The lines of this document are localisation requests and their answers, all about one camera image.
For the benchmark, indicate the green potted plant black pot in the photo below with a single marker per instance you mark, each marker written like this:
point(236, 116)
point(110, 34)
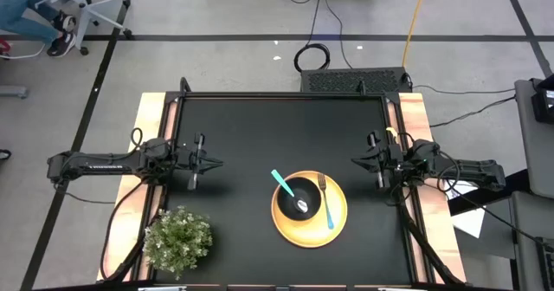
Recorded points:
point(177, 241)

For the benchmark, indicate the dark grey ceramic bowl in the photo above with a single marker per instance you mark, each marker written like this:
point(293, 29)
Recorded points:
point(311, 191)

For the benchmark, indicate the black aluminium table frame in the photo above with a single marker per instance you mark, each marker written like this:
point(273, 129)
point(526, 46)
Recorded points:
point(281, 95)

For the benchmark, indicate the white paper sheet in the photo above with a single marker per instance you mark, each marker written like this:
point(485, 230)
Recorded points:
point(472, 221)

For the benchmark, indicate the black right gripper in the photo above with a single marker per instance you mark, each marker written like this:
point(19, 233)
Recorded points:
point(389, 161)

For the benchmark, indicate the person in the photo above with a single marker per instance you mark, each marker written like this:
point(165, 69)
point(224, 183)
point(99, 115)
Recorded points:
point(21, 9)

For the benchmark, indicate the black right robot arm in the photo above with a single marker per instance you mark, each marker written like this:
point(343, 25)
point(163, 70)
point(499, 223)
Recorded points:
point(467, 170)

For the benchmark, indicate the white office chair base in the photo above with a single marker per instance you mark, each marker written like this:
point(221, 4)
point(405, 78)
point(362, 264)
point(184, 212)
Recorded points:
point(91, 5)

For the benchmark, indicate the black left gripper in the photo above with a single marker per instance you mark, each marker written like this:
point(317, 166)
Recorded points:
point(192, 159)

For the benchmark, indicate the black device with screen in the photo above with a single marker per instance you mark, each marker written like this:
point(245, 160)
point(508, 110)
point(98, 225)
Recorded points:
point(543, 105)

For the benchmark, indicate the black perforated computer case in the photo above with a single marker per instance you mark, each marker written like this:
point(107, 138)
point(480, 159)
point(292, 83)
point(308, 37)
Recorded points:
point(355, 81)

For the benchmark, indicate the grey cabinet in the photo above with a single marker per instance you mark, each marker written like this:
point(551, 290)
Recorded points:
point(528, 152)

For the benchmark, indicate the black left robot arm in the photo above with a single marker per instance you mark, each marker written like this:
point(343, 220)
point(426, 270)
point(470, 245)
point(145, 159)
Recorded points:
point(108, 166)

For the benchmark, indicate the yellow tag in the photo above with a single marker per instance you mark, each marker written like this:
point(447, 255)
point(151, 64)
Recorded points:
point(391, 131)

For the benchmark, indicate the yellow round plate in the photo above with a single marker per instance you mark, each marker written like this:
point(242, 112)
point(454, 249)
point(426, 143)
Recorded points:
point(335, 234)

